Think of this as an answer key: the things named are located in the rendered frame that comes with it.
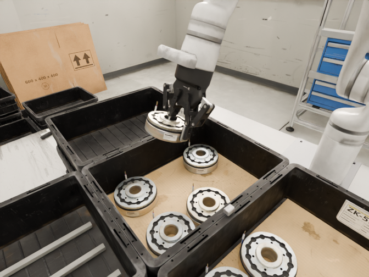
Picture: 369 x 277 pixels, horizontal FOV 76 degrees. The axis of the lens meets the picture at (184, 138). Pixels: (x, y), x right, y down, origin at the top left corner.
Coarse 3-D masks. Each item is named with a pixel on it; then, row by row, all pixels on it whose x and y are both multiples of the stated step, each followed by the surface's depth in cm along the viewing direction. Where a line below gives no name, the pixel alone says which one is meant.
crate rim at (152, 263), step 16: (224, 128) 68; (144, 144) 62; (256, 144) 62; (288, 160) 56; (272, 176) 52; (96, 192) 48; (112, 208) 45; (208, 224) 42; (128, 240) 40; (192, 240) 39; (144, 256) 37; (160, 256) 37
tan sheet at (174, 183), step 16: (176, 160) 72; (224, 160) 72; (144, 176) 66; (160, 176) 66; (176, 176) 66; (192, 176) 66; (208, 176) 66; (224, 176) 66; (240, 176) 66; (160, 192) 61; (176, 192) 61; (224, 192) 61; (240, 192) 61; (160, 208) 57; (176, 208) 57; (128, 224) 53; (144, 224) 53; (144, 240) 50
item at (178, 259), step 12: (288, 168) 54; (300, 168) 54; (276, 180) 51; (324, 180) 51; (264, 192) 48; (348, 192) 48; (240, 204) 46; (228, 216) 43; (216, 228) 41; (204, 240) 39; (180, 252) 38; (192, 252) 38; (168, 264) 36; (180, 264) 37
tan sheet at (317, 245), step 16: (288, 208) 57; (272, 224) 53; (288, 224) 53; (304, 224) 53; (320, 224) 53; (288, 240) 50; (304, 240) 50; (320, 240) 50; (336, 240) 50; (304, 256) 47; (320, 256) 47; (336, 256) 47; (352, 256) 47; (368, 256) 47; (304, 272) 45; (320, 272) 45; (336, 272) 45; (352, 272) 45; (368, 272) 45
